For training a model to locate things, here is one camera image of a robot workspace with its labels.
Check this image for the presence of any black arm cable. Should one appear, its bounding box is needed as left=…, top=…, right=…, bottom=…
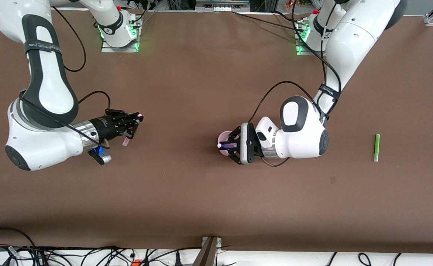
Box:
left=248, top=0, right=342, bottom=167
left=20, top=7, right=112, bottom=149

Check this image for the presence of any grey metal camera mount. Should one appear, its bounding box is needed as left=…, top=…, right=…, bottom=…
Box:
left=192, top=236, right=223, bottom=266

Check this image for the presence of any pink pen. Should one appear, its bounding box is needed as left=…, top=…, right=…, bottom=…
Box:
left=122, top=114, right=143, bottom=147

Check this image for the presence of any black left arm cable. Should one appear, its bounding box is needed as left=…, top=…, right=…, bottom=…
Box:
left=248, top=0, right=342, bottom=167

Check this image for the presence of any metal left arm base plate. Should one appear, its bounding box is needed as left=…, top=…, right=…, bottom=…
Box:
left=295, top=20, right=327, bottom=57

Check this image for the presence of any pink pen holder cup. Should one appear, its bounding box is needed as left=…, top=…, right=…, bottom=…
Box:
left=217, top=131, right=236, bottom=157

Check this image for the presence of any long black table cable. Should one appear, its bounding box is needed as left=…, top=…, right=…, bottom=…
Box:
left=232, top=11, right=302, bottom=29

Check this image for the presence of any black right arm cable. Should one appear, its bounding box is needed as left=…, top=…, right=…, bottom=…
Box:
left=20, top=7, right=112, bottom=149

